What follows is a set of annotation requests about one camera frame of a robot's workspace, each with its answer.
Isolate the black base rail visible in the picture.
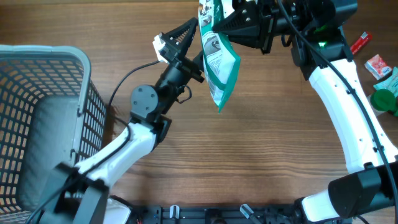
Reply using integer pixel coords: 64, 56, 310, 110
105, 195, 352, 224

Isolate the green lid jar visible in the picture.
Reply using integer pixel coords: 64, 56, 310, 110
369, 89, 397, 116

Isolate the black camera cable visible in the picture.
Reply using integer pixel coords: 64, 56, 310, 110
276, 0, 398, 224
107, 60, 162, 175

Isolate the teal wet wipes pack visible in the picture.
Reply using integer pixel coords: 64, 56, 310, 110
374, 67, 398, 98

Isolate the red toothpaste tube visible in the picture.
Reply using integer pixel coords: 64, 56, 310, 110
350, 32, 373, 55

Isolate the grey plastic shopping basket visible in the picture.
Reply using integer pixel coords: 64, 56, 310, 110
1, 45, 106, 223

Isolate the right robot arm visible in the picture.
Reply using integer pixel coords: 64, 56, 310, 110
213, 0, 397, 223

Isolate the green 3M gloves packet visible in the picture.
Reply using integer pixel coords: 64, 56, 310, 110
198, 0, 241, 112

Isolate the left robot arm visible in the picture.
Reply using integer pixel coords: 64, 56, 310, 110
27, 17, 204, 223

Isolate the black left camera cable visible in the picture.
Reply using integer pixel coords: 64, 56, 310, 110
107, 60, 162, 175

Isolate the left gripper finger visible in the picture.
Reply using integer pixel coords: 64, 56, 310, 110
192, 51, 204, 72
160, 17, 198, 61

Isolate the small red white packet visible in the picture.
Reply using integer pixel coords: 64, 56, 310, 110
364, 54, 392, 80

